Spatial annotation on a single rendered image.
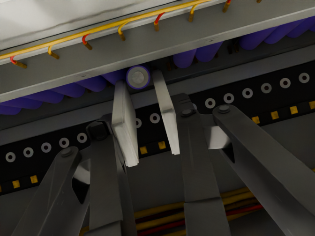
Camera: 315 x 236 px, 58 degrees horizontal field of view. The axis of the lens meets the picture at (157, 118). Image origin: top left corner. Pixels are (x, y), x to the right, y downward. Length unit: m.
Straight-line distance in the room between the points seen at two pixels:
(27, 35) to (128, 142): 0.08
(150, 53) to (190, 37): 0.03
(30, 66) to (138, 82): 0.07
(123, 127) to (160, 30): 0.06
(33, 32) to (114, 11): 0.05
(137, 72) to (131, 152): 0.07
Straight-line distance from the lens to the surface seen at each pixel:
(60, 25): 0.17
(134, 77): 0.21
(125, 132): 0.16
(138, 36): 0.18
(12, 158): 0.35
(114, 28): 0.17
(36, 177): 0.34
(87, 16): 0.17
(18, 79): 0.19
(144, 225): 0.30
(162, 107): 0.15
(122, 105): 0.17
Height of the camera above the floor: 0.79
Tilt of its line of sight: 13 degrees up
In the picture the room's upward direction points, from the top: 164 degrees clockwise
